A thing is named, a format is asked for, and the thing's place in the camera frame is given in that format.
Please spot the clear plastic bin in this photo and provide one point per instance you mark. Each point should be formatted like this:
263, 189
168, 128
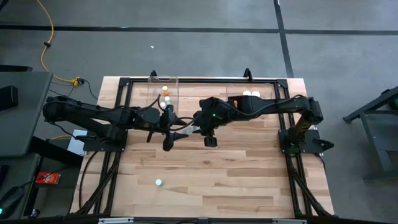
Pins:
265, 90
155, 84

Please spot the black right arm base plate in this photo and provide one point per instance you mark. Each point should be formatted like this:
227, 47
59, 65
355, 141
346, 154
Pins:
320, 145

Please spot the black metal stand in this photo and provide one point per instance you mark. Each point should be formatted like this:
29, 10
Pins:
379, 140

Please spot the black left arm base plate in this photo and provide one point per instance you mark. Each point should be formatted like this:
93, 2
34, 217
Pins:
105, 145

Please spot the red small box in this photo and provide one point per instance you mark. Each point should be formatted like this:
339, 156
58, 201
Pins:
48, 178

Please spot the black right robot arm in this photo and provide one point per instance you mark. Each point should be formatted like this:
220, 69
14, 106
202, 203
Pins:
280, 105

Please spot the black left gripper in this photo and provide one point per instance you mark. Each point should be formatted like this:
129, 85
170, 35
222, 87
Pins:
168, 119

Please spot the black box on desk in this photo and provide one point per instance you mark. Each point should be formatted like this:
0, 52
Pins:
7, 97

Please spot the black aluminium table frame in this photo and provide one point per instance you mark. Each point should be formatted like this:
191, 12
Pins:
202, 80

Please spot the silver aluminium bracket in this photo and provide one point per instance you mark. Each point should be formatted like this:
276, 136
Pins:
289, 221
115, 220

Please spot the small orange pill bottle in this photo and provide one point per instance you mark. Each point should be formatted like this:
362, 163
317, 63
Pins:
165, 90

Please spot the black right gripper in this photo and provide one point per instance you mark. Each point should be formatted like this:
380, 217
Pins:
213, 115

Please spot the grey desk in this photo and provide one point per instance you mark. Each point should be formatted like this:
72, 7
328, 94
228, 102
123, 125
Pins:
18, 130

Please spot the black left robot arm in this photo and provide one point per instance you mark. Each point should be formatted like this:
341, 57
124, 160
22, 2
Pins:
93, 112

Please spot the black computer mouse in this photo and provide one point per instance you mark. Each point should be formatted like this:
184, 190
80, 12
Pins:
11, 199

